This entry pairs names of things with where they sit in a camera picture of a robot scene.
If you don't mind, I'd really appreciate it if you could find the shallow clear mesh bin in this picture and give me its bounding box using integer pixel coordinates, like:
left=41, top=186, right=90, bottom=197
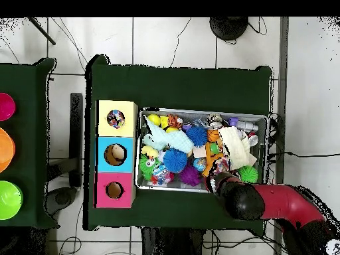
left=135, top=106, right=269, bottom=196

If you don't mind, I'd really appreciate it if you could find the wooden box with three holes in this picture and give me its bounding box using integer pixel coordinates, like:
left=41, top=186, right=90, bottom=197
left=94, top=99, right=139, bottom=209

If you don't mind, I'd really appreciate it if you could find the light blue waffle cloth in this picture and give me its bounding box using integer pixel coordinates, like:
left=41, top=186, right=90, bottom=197
left=142, top=114, right=194, bottom=154

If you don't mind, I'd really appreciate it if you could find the orange tiger plush toy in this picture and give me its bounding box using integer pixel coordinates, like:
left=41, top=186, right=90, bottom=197
left=166, top=114, right=184, bottom=129

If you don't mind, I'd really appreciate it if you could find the blue spiky rubber ball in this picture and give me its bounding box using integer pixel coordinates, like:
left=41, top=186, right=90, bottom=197
left=162, top=147, right=189, bottom=173
left=185, top=126, right=209, bottom=147

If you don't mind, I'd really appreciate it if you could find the yellow smooth ball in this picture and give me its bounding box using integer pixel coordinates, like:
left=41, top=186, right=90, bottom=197
left=146, top=114, right=162, bottom=127

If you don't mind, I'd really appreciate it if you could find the green spiky monster toy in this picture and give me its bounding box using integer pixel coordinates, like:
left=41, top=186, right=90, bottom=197
left=137, top=154, right=160, bottom=181

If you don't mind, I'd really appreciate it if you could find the globe print ball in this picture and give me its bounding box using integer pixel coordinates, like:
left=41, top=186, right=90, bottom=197
left=193, top=157, right=207, bottom=172

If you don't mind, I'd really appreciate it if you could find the purple knobbly ball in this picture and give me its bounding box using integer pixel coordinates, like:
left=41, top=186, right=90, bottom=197
left=179, top=165, right=202, bottom=187

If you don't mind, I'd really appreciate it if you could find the orange plastic building block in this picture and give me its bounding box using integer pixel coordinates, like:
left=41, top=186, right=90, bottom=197
left=201, top=143, right=224, bottom=178

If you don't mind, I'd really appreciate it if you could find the dark green table cloth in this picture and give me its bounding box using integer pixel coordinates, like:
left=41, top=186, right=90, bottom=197
left=83, top=54, right=273, bottom=230
left=0, top=57, right=59, bottom=229

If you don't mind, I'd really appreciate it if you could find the cream waffle cloth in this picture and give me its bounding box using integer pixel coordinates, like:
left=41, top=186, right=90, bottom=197
left=218, top=126, right=258, bottom=171

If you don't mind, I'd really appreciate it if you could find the green spiky rubber ball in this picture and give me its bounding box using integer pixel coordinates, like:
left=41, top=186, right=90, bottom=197
left=236, top=165, right=258, bottom=184

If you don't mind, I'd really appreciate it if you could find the black upright panel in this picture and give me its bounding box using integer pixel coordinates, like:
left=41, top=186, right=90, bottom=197
left=68, top=92, right=84, bottom=187

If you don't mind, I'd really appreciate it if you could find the grey stand base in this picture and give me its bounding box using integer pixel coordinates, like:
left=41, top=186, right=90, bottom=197
left=44, top=186, right=78, bottom=216

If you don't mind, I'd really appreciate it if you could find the black round stand base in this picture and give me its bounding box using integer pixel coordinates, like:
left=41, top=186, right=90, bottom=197
left=209, top=17, right=249, bottom=41

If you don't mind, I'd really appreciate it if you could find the orange plastic bowl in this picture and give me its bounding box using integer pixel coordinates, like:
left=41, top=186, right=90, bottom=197
left=0, top=127, right=16, bottom=173

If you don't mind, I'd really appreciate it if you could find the pink plastic bowl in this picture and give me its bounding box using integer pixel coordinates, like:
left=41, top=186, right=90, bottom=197
left=0, top=92, right=17, bottom=122

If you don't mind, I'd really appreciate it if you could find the black pole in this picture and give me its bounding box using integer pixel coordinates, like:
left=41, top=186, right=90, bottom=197
left=27, top=17, right=56, bottom=46

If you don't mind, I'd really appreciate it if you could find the green plastic bowl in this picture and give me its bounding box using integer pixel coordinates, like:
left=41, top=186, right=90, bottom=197
left=0, top=180, right=24, bottom=220

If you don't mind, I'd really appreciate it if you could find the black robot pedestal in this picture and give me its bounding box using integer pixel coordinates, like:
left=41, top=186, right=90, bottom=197
left=140, top=226, right=205, bottom=255

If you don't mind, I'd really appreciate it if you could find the black power cable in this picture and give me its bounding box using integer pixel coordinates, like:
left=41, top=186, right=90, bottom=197
left=268, top=151, right=340, bottom=160

